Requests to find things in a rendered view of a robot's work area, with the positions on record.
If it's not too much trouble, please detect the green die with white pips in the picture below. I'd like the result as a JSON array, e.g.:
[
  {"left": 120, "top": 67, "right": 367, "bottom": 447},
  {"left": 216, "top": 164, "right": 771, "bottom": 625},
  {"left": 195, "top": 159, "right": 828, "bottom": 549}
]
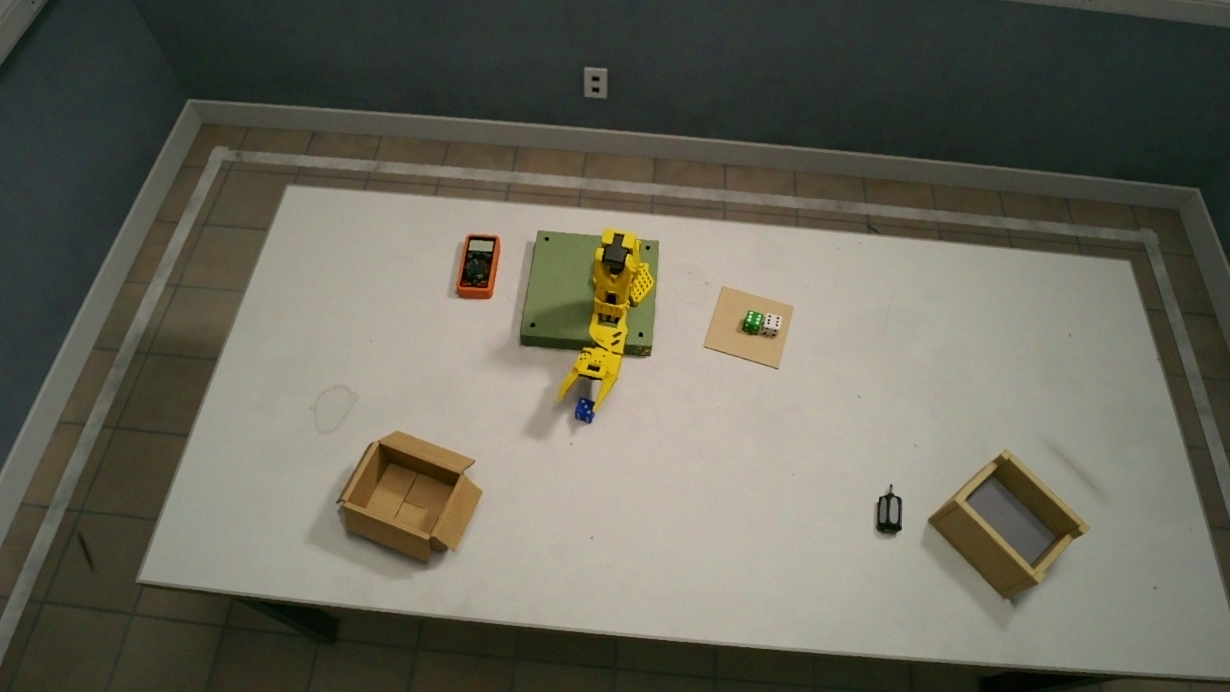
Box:
[{"left": 742, "top": 310, "right": 764, "bottom": 336}]

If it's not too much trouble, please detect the tan flat mat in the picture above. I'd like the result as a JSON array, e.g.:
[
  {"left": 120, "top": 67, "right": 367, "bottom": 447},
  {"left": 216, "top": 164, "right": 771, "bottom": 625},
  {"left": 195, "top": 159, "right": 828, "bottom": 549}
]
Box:
[{"left": 704, "top": 286, "right": 795, "bottom": 369}]

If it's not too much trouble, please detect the orange digital multimeter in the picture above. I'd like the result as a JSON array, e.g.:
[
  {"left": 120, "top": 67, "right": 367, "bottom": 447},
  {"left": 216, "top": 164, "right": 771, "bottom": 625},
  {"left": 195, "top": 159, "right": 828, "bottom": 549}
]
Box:
[{"left": 456, "top": 234, "right": 501, "bottom": 299}]

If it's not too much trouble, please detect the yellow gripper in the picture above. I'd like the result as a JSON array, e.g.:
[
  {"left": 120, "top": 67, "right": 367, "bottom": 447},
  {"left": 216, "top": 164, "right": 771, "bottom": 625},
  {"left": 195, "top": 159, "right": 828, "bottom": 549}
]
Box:
[{"left": 557, "top": 347, "right": 622, "bottom": 412}]

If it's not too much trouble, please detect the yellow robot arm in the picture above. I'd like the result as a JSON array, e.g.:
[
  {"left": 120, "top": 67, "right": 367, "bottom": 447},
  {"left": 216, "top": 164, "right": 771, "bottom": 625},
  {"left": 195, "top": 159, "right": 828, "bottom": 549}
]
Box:
[{"left": 589, "top": 227, "right": 653, "bottom": 355}]

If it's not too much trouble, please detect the blue die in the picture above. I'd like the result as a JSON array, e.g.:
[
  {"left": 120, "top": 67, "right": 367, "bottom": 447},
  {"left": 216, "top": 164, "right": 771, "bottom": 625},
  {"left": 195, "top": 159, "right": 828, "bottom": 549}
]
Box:
[{"left": 574, "top": 398, "right": 597, "bottom": 423}]

